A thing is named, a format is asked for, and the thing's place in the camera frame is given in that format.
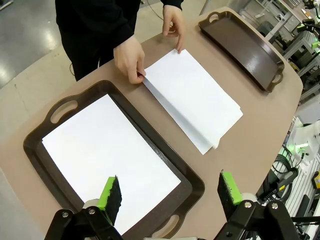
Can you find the white A4 paper sheets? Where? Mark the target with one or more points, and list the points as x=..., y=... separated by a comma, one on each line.
x=105, y=155

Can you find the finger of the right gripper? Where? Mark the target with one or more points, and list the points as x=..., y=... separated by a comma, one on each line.
x=317, y=46

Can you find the person's right forearm black sleeve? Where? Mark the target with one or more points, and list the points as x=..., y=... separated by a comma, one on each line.
x=117, y=27

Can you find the person in black sweater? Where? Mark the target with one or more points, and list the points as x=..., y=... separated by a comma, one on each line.
x=95, y=25

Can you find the person's right hand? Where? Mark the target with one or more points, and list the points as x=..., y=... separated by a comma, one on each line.
x=128, y=60

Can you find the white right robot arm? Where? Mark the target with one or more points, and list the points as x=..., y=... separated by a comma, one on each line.
x=307, y=140

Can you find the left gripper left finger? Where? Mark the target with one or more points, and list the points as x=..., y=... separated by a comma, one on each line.
x=111, y=200

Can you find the white A4 paper stack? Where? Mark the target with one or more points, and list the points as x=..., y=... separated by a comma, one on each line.
x=190, y=100

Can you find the yellow box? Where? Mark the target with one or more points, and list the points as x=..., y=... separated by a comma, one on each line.
x=317, y=180

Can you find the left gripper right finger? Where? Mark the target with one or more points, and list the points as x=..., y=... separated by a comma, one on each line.
x=230, y=197

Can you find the person's left forearm black sleeve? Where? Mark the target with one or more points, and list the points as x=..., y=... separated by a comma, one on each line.
x=172, y=3

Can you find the aluminium frame stand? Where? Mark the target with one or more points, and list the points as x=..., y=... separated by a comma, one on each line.
x=303, y=53

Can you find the brown plastic tray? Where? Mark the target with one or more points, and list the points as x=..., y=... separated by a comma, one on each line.
x=240, y=45
x=146, y=131

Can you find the person's left hand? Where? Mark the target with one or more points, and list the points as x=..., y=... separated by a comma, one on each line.
x=175, y=21

